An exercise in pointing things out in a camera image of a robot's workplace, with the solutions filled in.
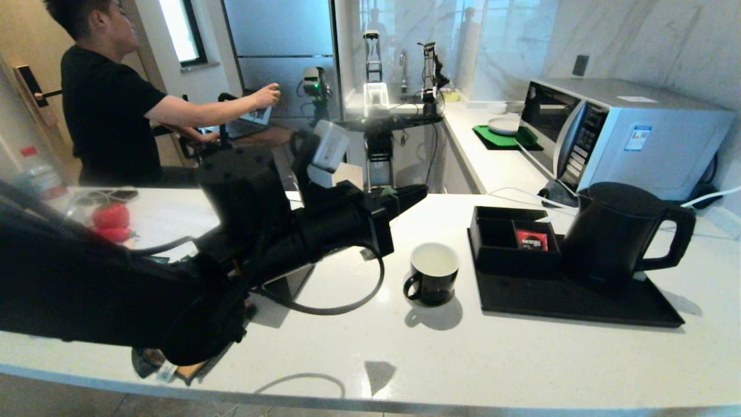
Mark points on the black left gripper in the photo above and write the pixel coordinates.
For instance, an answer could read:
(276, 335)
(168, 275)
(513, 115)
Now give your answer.
(382, 231)

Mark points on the black electric kettle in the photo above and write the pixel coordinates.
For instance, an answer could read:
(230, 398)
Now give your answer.
(613, 237)

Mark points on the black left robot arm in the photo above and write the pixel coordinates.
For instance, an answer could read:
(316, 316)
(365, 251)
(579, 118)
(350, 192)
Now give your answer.
(87, 284)

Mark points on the black teleoperation stand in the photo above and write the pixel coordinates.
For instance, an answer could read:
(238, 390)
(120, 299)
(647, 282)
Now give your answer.
(379, 147)

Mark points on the beige QR code sign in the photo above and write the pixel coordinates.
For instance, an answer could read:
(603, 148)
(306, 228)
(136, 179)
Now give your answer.
(353, 174)

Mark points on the white base cabinet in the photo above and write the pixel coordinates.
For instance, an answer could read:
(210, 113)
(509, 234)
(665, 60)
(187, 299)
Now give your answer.
(460, 168)

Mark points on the black mug white inside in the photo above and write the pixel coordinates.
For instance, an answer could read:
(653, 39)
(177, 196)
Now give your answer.
(431, 278)

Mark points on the black compartment organizer box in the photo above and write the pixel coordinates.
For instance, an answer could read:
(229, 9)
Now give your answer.
(498, 246)

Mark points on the green silicone mat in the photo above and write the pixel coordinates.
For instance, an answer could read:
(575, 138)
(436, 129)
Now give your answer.
(492, 139)

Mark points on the white and black mast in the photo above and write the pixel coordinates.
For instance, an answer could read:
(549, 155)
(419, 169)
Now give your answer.
(375, 95)

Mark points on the white plate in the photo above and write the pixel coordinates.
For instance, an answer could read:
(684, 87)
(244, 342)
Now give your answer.
(503, 126)

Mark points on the small white bowl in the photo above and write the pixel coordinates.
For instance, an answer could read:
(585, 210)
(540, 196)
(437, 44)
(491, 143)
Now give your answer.
(496, 108)

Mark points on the chrome faucet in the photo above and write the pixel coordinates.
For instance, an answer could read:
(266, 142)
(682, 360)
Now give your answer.
(403, 69)

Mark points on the red coffee sachet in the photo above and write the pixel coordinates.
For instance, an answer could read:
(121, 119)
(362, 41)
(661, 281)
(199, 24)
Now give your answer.
(532, 239)

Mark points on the small grey bowl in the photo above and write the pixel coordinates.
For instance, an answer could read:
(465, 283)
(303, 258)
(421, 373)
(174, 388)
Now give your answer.
(514, 106)

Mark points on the black tissue box white top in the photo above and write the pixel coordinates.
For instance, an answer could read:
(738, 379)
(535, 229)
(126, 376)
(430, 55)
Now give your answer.
(292, 284)

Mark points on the black rectangular serving tray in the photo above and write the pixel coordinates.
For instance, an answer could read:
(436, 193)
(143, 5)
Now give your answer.
(521, 298)

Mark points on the brown wooden side table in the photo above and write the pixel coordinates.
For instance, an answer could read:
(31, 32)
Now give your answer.
(266, 138)

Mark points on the open laptop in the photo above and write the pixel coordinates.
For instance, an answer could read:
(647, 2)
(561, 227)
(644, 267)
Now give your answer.
(257, 116)

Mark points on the black leader control rig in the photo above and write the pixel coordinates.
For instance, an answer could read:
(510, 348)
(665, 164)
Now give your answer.
(223, 121)

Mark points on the grey steel refrigerator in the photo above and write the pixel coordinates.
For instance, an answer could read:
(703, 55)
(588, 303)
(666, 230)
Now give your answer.
(289, 29)

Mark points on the silver microwave oven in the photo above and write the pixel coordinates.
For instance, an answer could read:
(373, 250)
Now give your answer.
(637, 133)

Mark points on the printed white paper sheet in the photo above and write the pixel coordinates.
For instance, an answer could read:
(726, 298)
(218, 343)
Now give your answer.
(168, 217)

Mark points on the dark framed window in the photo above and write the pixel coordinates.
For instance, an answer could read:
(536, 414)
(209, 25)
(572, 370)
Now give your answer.
(182, 29)

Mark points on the orange microfiber cloth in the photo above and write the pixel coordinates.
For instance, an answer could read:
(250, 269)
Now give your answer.
(173, 368)

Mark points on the dark brown coaster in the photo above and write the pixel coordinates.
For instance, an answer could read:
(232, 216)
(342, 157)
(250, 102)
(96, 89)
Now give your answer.
(116, 195)

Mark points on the red toy bell pepper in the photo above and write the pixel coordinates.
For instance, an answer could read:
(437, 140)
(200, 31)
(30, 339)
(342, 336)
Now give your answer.
(112, 215)

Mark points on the red toy chili pepper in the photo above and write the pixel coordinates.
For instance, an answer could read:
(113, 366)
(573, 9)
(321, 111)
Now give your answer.
(113, 234)

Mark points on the person in black shirt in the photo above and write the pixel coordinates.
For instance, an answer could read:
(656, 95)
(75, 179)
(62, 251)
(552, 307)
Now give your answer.
(104, 116)

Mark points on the clear water bottle red cap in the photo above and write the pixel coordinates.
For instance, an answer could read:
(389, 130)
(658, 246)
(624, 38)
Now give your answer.
(40, 174)

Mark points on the black electronic door lock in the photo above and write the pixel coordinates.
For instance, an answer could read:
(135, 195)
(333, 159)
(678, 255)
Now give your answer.
(28, 84)

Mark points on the beige wooden door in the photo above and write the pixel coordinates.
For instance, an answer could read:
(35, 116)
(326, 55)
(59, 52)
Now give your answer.
(29, 35)

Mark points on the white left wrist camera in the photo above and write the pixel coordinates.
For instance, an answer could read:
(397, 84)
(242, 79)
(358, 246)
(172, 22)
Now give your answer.
(330, 145)

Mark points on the dark wall socket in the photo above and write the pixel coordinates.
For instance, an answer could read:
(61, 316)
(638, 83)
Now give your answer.
(580, 65)

